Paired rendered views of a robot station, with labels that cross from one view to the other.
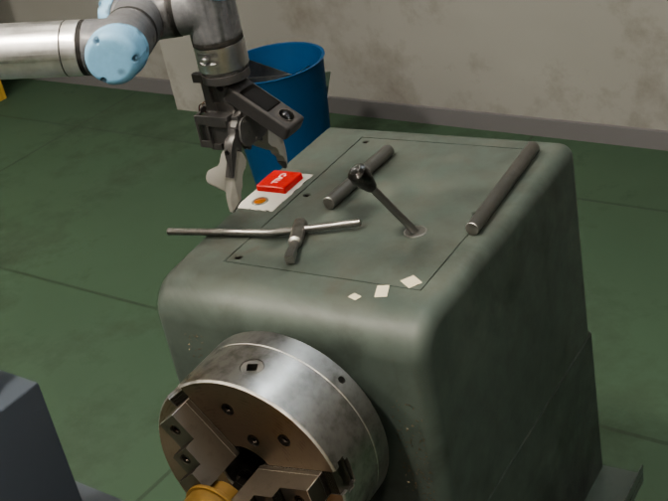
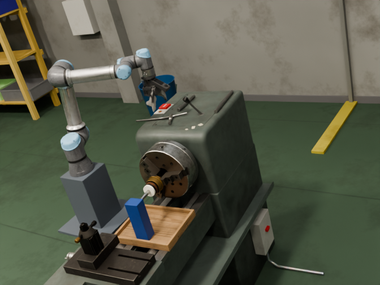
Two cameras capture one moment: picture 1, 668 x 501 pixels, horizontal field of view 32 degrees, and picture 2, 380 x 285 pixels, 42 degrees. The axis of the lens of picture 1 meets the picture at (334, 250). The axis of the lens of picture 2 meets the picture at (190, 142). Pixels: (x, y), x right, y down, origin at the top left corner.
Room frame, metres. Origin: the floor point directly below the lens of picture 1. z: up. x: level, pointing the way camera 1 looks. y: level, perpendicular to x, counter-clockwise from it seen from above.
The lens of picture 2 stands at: (-1.11, 0.05, 2.40)
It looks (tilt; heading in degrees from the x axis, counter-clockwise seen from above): 26 degrees down; 358
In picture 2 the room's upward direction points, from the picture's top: 15 degrees counter-clockwise
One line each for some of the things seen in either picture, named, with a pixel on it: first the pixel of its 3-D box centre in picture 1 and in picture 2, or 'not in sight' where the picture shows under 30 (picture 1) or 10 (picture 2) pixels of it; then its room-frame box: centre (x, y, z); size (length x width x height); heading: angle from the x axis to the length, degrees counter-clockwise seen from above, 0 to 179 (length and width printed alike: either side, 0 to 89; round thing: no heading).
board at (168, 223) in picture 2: not in sight; (154, 225); (1.12, 0.30, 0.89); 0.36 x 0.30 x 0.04; 54
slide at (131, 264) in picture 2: not in sight; (108, 263); (0.82, 0.53, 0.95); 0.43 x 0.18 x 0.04; 54
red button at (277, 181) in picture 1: (279, 183); (164, 107); (1.82, 0.07, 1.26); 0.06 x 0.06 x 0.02; 54
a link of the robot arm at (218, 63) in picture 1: (221, 57); (148, 72); (1.62, 0.10, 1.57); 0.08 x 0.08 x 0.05
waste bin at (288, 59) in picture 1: (277, 116); (160, 100); (4.54, 0.12, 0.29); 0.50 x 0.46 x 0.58; 48
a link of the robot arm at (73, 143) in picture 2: not in sight; (73, 146); (1.59, 0.65, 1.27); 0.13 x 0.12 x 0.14; 170
